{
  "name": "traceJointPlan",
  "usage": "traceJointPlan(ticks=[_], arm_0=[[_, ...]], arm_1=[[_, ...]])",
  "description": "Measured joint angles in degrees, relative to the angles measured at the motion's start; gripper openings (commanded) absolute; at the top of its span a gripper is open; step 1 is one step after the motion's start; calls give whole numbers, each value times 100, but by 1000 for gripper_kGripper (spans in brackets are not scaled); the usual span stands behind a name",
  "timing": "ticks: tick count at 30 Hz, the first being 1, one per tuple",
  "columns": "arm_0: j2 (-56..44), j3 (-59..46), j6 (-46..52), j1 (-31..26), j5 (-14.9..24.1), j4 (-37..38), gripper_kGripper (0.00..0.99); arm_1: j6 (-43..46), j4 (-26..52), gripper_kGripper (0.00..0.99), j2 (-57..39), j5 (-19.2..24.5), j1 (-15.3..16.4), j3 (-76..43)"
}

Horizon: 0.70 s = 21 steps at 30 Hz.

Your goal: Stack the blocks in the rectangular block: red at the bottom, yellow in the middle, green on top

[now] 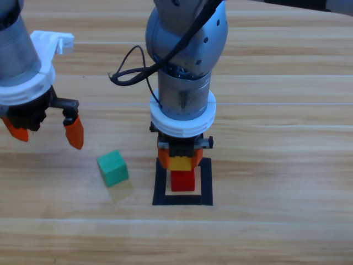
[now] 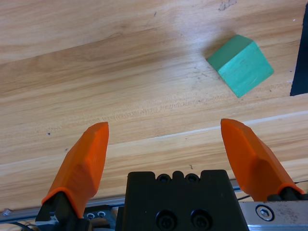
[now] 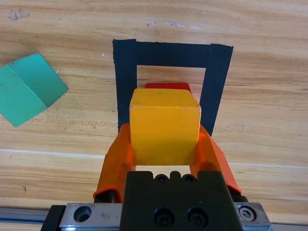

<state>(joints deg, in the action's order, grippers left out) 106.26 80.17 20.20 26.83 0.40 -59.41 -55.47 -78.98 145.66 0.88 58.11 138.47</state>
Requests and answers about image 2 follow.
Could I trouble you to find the aluminium frame rail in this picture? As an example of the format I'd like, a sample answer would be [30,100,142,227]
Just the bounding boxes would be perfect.
[0,194,126,223]

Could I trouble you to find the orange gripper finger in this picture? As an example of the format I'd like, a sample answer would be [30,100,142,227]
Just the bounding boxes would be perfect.
[35,122,110,227]
[220,118,306,202]

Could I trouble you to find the green wooden block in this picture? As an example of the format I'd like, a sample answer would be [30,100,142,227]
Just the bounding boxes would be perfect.
[206,34,275,98]

